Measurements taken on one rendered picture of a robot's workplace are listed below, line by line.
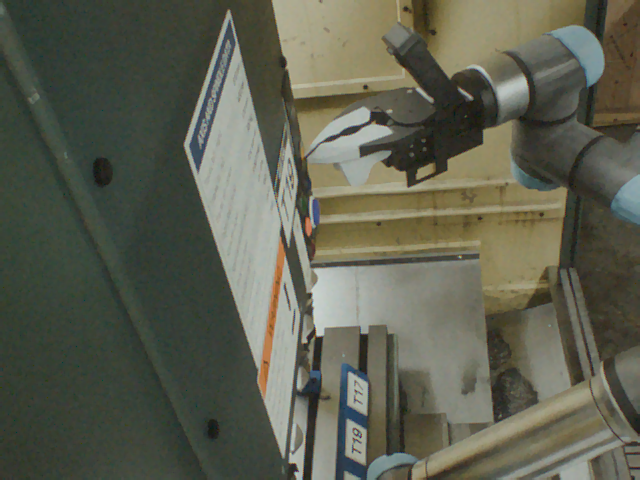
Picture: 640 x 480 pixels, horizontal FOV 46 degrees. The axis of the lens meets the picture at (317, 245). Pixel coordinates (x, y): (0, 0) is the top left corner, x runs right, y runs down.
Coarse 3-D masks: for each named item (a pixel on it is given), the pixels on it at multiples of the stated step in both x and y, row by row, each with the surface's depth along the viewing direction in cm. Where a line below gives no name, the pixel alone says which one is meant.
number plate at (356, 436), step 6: (348, 420) 144; (348, 426) 143; (354, 426) 144; (360, 426) 146; (348, 432) 142; (354, 432) 143; (360, 432) 145; (366, 432) 146; (348, 438) 141; (354, 438) 143; (360, 438) 144; (366, 438) 145; (348, 444) 141; (354, 444) 142; (360, 444) 143; (348, 450) 140; (354, 450) 141; (360, 450) 142; (348, 456) 139; (354, 456) 140; (360, 456) 141; (360, 462) 140
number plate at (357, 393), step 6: (348, 372) 152; (348, 378) 151; (354, 378) 152; (348, 384) 150; (354, 384) 151; (360, 384) 152; (366, 384) 154; (348, 390) 149; (354, 390) 150; (360, 390) 151; (366, 390) 153; (348, 396) 148; (354, 396) 149; (360, 396) 150; (366, 396) 152; (348, 402) 147; (354, 402) 148; (360, 402) 149; (366, 402) 151; (354, 408) 147; (360, 408) 148; (366, 408) 150; (366, 414) 149
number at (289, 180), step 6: (288, 150) 72; (288, 156) 72; (288, 162) 72; (288, 168) 71; (288, 174) 71; (294, 174) 74; (288, 180) 71; (294, 180) 74; (288, 186) 71; (294, 186) 74; (288, 192) 71; (294, 192) 74; (288, 198) 70
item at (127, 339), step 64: (0, 0) 24; (64, 0) 29; (128, 0) 35; (192, 0) 45; (256, 0) 63; (0, 64) 25; (64, 64) 28; (128, 64) 34; (192, 64) 44; (256, 64) 61; (0, 128) 27; (64, 128) 28; (128, 128) 34; (0, 192) 29; (64, 192) 29; (128, 192) 33; (192, 192) 42; (0, 256) 31; (64, 256) 31; (128, 256) 33; (192, 256) 42; (0, 320) 34; (64, 320) 34; (128, 320) 34; (192, 320) 41; (0, 384) 37; (64, 384) 37; (128, 384) 37; (192, 384) 40; (256, 384) 54; (0, 448) 42; (64, 448) 41; (128, 448) 41; (192, 448) 41; (256, 448) 53
